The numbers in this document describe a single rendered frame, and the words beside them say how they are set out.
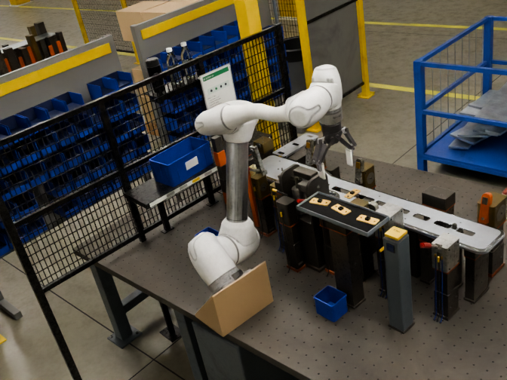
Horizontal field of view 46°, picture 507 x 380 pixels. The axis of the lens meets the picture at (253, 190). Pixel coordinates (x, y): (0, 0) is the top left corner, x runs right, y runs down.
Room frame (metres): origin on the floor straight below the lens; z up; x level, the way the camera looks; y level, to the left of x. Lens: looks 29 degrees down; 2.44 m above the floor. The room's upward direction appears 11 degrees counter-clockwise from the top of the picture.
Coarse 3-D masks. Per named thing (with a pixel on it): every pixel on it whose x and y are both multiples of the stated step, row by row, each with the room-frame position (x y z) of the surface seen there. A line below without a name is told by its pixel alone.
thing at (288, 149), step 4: (300, 136) 3.12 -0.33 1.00; (304, 136) 3.11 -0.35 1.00; (308, 136) 3.10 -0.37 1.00; (316, 136) 3.08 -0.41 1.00; (296, 140) 3.08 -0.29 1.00; (300, 140) 3.07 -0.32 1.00; (304, 140) 3.06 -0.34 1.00; (288, 144) 3.05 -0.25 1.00; (300, 144) 3.02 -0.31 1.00; (304, 144) 3.01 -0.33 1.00; (280, 148) 3.03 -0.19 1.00; (284, 148) 3.01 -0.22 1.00; (288, 148) 3.00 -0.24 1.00; (292, 148) 3.00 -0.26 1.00; (296, 148) 2.99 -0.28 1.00; (300, 148) 2.99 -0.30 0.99; (272, 152) 2.99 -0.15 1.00; (276, 152) 2.98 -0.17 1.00; (284, 152) 2.96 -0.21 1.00; (288, 152) 2.95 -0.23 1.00; (292, 152) 2.95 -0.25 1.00
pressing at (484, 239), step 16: (272, 160) 2.89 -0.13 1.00; (288, 160) 2.86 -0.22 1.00; (272, 176) 2.70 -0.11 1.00; (336, 192) 2.42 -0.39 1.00; (368, 192) 2.37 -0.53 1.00; (384, 192) 2.34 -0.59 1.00; (416, 208) 2.16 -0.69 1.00; (432, 208) 2.14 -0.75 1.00; (416, 224) 2.04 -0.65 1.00; (432, 224) 2.02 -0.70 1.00; (448, 224) 2.00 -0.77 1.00; (464, 224) 1.97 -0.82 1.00; (480, 224) 1.95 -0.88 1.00; (464, 240) 1.87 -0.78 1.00; (480, 240) 1.85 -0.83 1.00; (496, 240) 1.84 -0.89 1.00
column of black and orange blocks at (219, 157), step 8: (216, 136) 2.89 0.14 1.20; (216, 144) 2.87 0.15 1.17; (216, 152) 2.88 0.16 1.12; (224, 152) 2.89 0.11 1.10; (216, 160) 2.89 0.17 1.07; (224, 160) 2.89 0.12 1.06; (224, 168) 2.88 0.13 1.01; (224, 176) 2.87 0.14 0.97; (224, 184) 2.87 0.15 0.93; (224, 192) 2.88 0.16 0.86
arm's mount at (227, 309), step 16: (256, 272) 2.06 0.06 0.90; (224, 288) 1.96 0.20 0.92; (240, 288) 2.00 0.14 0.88; (256, 288) 2.05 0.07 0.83; (208, 304) 1.96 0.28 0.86; (224, 304) 1.95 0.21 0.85; (240, 304) 1.99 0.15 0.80; (256, 304) 2.04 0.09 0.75; (208, 320) 2.00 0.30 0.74; (224, 320) 1.94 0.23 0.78; (240, 320) 1.98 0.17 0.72
